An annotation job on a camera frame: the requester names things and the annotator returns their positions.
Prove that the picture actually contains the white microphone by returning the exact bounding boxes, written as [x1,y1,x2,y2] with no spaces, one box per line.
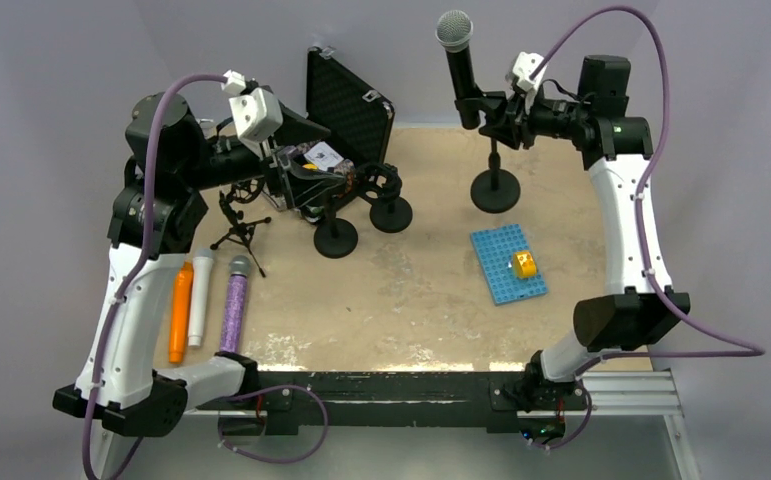
[187,248,214,348]

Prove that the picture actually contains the blue lego baseplate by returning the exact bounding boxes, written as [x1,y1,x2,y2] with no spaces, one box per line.
[469,224,548,306]

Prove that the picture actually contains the black round base clip stand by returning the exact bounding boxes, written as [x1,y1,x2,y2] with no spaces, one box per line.
[312,193,359,259]

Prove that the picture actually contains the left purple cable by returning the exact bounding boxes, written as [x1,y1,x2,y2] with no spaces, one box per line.
[81,72,330,480]

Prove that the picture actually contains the purple cable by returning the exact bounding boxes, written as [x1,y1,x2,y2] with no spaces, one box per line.
[81,72,330,480]
[533,5,767,452]

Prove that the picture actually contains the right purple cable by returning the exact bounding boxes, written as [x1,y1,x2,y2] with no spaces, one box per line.
[533,5,767,452]

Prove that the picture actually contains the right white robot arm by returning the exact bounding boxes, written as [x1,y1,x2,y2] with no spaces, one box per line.
[480,52,690,407]

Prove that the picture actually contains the black microphone silver grille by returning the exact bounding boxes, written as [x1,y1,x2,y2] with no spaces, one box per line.
[435,10,483,130]

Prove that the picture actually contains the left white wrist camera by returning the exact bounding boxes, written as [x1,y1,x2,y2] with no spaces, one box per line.
[222,70,283,143]

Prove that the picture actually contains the black shock mount round stand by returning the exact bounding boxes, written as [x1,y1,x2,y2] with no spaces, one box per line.
[356,163,413,234]

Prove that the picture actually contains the black poker chip case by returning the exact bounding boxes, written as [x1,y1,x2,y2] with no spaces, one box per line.
[293,47,394,209]

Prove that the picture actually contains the black tripod shock mount stand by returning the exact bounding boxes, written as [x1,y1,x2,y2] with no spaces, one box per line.
[210,179,272,278]

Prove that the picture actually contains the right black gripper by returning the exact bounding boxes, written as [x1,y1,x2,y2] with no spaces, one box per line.
[482,83,592,149]

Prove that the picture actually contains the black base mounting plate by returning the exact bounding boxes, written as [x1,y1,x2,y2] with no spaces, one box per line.
[197,371,586,435]

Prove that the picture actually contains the orange lego brick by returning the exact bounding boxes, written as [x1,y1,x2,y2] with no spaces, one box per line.
[511,250,538,279]

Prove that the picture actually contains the purple glitter microphone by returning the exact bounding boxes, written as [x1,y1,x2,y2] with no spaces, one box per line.
[219,255,252,353]

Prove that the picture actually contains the orange microphone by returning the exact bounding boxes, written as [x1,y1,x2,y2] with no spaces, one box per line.
[168,262,194,364]

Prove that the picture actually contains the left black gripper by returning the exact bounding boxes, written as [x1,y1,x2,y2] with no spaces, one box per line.
[178,95,344,207]

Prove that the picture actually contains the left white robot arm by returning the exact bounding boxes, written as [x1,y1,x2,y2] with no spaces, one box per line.
[52,94,264,437]

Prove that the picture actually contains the white card deck box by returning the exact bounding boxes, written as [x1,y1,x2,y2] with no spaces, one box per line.
[304,142,344,171]

